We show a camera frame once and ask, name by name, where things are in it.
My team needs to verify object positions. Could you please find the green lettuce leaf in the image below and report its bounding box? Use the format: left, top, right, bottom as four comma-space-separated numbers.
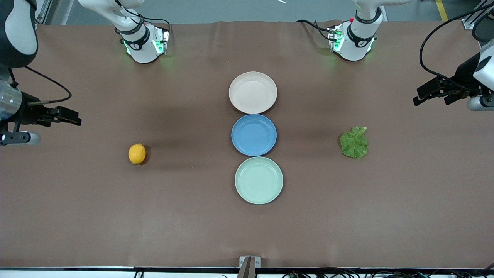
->
340, 126, 369, 159

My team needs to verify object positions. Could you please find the black right base cable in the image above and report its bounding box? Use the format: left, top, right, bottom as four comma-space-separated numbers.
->
114, 0, 172, 43

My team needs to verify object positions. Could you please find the blue round plate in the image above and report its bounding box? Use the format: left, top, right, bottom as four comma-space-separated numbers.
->
231, 114, 277, 157

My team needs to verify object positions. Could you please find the black left base cable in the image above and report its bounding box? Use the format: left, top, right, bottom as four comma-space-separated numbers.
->
296, 19, 333, 41

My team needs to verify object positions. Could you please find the silver right base connector plate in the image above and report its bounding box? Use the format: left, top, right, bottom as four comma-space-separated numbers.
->
154, 26, 170, 55

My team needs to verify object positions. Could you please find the aluminium frame profile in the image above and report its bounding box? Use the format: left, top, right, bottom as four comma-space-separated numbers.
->
462, 0, 494, 30

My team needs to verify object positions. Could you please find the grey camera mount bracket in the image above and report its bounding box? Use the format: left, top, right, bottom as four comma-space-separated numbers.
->
237, 256, 261, 278

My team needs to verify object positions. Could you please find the black base cable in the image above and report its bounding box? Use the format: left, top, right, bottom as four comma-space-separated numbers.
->
296, 19, 333, 41
114, 0, 172, 43

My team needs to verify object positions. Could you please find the black cable bundle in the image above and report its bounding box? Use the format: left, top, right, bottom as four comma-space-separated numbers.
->
282, 264, 494, 278

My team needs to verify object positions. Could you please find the beige round plate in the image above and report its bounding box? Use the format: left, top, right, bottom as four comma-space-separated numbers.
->
228, 71, 278, 115

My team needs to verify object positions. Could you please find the pale green round plate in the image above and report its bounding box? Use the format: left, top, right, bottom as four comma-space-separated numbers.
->
235, 156, 284, 205

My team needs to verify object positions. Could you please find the silver base connector plate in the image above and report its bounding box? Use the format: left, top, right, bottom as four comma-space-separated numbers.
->
328, 25, 344, 53
154, 26, 170, 55

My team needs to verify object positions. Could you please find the yellow lemon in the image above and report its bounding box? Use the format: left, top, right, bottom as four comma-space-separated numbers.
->
128, 143, 147, 165

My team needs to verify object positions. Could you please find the silver left base connector plate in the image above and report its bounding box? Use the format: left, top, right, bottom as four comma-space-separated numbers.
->
328, 25, 344, 53

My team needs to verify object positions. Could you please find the brown table cover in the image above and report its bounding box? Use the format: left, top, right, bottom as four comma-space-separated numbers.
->
0, 20, 494, 269

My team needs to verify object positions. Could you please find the white table edge rail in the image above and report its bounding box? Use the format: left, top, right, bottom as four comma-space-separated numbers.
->
0, 266, 494, 278

